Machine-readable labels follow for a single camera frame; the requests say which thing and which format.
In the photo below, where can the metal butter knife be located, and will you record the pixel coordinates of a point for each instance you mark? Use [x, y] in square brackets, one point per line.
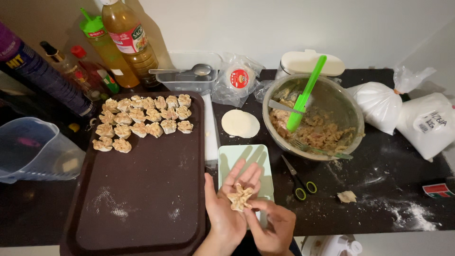
[282, 106]

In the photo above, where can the dark brown plastic tray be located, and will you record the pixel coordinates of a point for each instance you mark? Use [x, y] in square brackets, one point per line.
[142, 192]

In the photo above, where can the small yellow cap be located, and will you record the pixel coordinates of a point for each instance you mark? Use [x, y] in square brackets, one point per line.
[74, 127]

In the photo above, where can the open-top dumpling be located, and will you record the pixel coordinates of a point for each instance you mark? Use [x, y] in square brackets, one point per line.
[239, 198]

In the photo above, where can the person's right hand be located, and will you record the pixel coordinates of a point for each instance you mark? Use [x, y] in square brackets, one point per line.
[273, 227]

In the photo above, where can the white-lidded canister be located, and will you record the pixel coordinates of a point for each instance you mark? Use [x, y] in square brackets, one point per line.
[302, 64]

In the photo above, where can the plastic packet of wrappers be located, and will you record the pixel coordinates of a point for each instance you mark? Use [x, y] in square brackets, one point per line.
[239, 79]

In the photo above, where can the black-capped glass bottle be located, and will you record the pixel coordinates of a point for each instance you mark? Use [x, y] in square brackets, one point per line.
[71, 69]

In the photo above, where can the green silicone spatula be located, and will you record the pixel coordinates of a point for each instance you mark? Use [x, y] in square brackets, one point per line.
[304, 97]

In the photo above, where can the labelled plastic bag of flour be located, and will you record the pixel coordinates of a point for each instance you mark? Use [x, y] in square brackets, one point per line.
[426, 124]

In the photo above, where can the clear glass mixing bowl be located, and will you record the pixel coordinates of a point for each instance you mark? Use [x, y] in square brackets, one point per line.
[341, 103]

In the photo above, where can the pale green cutting board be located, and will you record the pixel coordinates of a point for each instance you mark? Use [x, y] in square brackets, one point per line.
[236, 156]

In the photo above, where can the stack of round dumpling wrappers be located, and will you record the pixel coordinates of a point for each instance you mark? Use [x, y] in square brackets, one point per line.
[240, 123]

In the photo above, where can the scrap of dough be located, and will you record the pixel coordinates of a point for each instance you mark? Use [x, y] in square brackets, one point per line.
[346, 196]

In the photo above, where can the clear plastic measuring jug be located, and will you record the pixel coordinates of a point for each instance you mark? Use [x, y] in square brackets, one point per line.
[35, 153]

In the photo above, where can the metal fork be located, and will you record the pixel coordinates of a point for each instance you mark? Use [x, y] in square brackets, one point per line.
[320, 150]

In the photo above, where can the red-capped sauce bottle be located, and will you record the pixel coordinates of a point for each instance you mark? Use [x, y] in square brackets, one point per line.
[96, 69]

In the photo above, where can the person's left hand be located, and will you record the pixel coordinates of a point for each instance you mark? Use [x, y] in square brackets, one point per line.
[222, 217]

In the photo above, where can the green-capped oil bottle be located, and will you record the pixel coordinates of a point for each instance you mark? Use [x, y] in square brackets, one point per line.
[106, 53]

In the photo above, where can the white plastic appliance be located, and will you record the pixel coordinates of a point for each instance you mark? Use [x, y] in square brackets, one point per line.
[332, 246]

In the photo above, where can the tied plastic bag of flour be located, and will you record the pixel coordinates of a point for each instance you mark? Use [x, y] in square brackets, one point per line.
[376, 103]

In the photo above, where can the metal spoon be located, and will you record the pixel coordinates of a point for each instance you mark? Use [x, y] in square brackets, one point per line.
[192, 70]

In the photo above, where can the white plastic sheet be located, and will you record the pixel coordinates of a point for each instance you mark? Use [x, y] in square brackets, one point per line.
[210, 131]

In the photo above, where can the large amber oil bottle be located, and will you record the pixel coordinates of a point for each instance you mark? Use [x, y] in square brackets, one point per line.
[131, 42]

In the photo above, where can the red green white packet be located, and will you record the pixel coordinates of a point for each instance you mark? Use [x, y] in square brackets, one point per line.
[439, 190]

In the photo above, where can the dark purple spray can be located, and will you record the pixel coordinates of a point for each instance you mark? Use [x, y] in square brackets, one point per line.
[39, 73]

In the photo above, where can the minced meat filling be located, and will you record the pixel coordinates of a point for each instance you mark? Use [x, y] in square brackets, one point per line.
[320, 133]

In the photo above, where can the clear plastic container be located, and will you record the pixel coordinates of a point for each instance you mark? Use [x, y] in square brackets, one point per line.
[188, 83]

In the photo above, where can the group of finished dumplings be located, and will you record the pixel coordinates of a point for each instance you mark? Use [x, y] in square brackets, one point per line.
[142, 119]

